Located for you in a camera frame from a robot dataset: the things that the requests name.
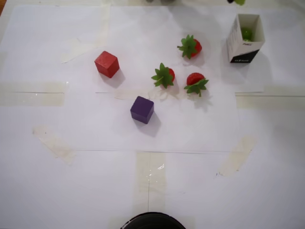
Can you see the red plastic strawberry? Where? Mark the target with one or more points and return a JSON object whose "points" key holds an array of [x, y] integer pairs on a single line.
{"points": [[195, 82], [163, 76], [190, 46]]}

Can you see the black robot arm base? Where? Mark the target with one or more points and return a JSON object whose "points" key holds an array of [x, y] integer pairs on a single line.
{"points": [[169, 1]]}

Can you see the white and black cardboard box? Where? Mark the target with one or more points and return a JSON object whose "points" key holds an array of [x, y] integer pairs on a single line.
{"points": [[234, 45]]}

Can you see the beige masking tape strip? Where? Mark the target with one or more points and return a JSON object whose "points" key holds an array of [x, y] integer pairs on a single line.
{"points": [[31, 99], [269, 102], [52, 143], [143, 171]]}

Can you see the red wooden cube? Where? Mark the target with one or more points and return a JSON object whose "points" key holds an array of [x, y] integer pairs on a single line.
{"points": [[106, 63]]}

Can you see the purple wooden cube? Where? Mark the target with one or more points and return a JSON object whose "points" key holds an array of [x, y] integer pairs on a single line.
{"points": [[141, 109]]}

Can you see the beige tape strip with pen marks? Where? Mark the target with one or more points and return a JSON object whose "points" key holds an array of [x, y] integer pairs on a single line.
{"points": [[238, 155]]}

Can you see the black round ribbed object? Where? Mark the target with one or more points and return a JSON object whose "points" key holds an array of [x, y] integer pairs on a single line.
{"points": [[152, 221]]}

